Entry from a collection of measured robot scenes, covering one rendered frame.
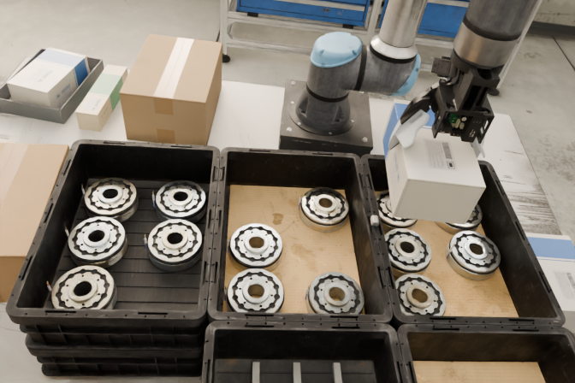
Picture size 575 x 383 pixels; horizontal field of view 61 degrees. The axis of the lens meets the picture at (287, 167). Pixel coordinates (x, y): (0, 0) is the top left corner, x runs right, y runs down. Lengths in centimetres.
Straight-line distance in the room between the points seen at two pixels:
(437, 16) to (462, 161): 217
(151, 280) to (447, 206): 54
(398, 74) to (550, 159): 182
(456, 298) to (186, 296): 51
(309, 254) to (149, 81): 65
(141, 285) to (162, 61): 70
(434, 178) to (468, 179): 5
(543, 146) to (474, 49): 236
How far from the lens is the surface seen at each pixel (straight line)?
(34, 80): 154
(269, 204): 108
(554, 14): 419
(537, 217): 148
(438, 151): 82
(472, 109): 73
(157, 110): 133
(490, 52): 69
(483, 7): 68
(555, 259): 127
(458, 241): 109
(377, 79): 125
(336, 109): 130
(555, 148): 306
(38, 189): 112
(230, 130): 145
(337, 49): 122
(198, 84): 135
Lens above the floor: 164
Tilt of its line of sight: 44 degrees down
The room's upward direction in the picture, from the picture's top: 9 degrees clockwise
